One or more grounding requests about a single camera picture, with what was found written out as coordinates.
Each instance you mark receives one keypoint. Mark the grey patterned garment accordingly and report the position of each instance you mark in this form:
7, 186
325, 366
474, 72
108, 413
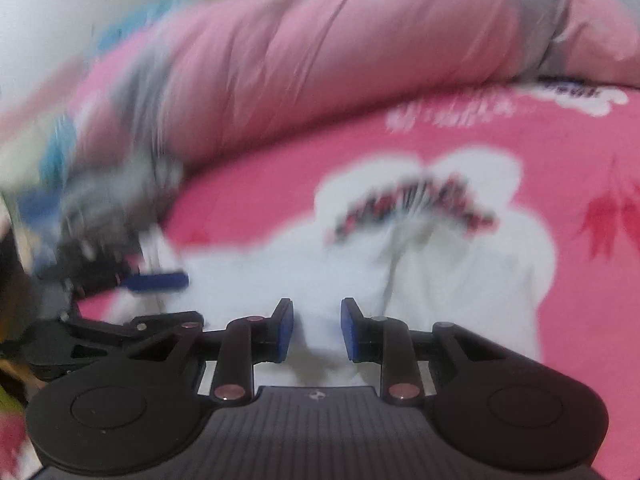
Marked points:
125, 180

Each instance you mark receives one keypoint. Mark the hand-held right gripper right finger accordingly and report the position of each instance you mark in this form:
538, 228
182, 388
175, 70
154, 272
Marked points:
348, 332

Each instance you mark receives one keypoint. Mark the pink and grey quilt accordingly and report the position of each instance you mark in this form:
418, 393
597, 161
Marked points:
300, 60

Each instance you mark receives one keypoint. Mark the white shirt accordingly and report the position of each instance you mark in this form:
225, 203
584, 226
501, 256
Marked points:
240, 280

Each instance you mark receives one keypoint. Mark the pink floral bed sheet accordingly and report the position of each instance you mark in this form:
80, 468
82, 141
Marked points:
575, 310

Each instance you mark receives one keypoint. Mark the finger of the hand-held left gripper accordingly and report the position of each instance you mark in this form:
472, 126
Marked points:
141, 326
160, 282

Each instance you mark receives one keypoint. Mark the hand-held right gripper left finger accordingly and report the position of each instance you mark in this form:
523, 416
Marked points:
284, 332

